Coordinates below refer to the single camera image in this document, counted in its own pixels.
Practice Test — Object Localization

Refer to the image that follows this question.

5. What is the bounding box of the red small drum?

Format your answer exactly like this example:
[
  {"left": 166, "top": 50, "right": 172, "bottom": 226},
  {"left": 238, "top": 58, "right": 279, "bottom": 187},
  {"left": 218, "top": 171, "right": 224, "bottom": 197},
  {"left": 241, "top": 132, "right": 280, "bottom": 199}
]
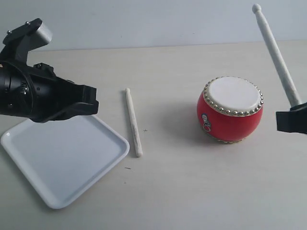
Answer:
[{"left": 196, "top": 76, "right": 264, "bottom": 143}]

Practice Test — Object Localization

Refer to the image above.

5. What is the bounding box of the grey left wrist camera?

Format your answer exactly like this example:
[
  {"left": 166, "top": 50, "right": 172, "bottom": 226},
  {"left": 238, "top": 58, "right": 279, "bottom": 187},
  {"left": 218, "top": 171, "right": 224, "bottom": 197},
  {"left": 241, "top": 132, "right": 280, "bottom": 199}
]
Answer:
[{"left": 0, "top": 18, "right": 53, "bottom": 64}]

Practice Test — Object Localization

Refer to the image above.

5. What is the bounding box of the white drumstick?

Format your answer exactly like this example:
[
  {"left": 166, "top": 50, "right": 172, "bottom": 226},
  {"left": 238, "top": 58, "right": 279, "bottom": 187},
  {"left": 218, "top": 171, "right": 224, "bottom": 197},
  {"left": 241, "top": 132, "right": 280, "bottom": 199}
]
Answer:
[
  {"left": 125, "top": 88, "right": 143, "bottom": 157},
  {"left": 252, "top": 3, "right": 303, "bottom": 107}
]

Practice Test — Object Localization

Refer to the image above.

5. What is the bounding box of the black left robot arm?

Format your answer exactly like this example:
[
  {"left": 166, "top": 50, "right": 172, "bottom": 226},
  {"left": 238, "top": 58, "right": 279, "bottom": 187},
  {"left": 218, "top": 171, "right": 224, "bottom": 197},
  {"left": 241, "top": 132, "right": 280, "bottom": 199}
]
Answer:
[{"left": 0, "top": 60, "right": 99, "bottom": 123}]

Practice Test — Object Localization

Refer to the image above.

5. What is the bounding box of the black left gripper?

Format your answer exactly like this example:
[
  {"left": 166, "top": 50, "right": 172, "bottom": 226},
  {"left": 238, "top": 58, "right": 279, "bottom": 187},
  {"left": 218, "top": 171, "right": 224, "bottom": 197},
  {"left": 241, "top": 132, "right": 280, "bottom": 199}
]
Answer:
[{"left": 24, "top": 63, "right": 99, "bottom": 123}]

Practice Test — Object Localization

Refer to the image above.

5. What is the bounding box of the white plastic tray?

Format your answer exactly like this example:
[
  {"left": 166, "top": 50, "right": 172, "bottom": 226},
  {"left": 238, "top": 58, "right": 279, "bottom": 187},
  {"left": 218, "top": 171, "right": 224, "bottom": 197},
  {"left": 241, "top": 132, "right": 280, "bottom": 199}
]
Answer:
[{"left": 0, "top": 115, "right": 130, "bottom": 209}]

